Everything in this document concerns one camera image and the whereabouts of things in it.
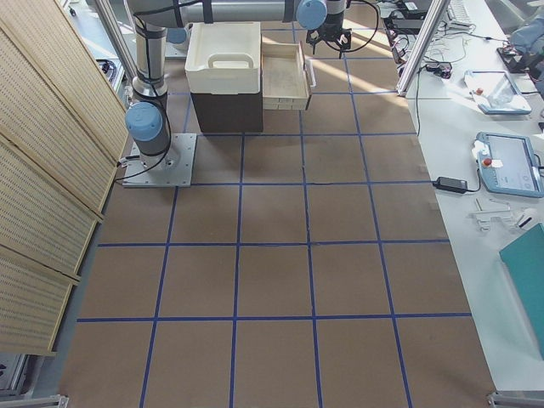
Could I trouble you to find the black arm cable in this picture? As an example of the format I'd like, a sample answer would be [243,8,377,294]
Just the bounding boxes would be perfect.
[339,0,382,54]

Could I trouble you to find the blue teach pendant right far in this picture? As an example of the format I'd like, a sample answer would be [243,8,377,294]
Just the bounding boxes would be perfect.
[464,70,532,115]

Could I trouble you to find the black adapter on right table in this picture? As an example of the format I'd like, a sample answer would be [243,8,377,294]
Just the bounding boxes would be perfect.
[432,176,468,194]

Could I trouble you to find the blue teach pendant right near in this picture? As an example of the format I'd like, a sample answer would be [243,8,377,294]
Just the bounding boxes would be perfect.
[472,132,543,198]

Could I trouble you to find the right side aluminium post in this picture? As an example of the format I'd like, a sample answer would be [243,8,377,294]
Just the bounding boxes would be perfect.
[396,0,449,97]

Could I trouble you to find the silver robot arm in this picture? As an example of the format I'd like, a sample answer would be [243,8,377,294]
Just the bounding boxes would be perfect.
[126,1,351,135]

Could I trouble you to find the brown wooden drawer cabinet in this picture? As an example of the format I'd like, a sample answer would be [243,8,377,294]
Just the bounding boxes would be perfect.
[191,42,312,133]

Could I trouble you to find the right side perforated panel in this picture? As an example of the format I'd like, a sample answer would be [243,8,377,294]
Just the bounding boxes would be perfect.
[1,1,128,355]

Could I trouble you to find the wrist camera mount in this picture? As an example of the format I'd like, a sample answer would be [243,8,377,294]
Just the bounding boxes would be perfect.
[305,28,352,58]

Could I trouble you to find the blue teach pendant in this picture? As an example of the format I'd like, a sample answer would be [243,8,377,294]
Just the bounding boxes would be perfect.
[464,70,532,115]
[472,132,543,198]

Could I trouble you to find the teal box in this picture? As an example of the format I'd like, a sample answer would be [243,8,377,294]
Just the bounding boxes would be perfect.
[500,223,543,349]

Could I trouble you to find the white drawer handle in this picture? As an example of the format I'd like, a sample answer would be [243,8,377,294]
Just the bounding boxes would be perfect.
[305,59,317,88]

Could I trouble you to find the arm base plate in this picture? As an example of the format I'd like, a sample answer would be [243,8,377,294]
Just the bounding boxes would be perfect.
[119,133,197,188]

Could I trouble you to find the clear acrylic bracket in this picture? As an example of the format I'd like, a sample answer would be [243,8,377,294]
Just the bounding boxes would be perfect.
[469,198,519,232]

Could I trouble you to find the white plastic tray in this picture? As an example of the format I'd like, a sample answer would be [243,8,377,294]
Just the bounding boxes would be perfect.
[184,22,261,94]

